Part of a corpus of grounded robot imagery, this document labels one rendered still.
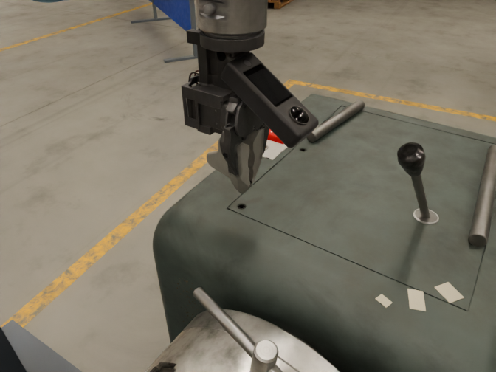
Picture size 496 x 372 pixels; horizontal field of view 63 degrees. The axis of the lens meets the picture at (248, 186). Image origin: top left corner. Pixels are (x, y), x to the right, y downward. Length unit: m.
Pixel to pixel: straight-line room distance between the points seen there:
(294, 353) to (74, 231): 2.28
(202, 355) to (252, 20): 0.37
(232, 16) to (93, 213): 2.41
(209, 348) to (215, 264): 0.13
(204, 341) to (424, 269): 0.29
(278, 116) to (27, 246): 2.35
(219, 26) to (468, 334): 0.42
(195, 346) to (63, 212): 2.39
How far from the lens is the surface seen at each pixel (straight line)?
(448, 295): 0.56
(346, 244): 0.58
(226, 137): 0.47
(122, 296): 2.21
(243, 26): 0.44
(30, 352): 1.18
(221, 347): 0.50
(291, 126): 0.43
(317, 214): 0.62
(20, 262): 2.60
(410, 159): 0.52
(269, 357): 0.38
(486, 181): 0.75
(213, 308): 0.42
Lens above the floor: 1.65
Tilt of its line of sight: 36 degrees down
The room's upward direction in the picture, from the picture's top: straight up
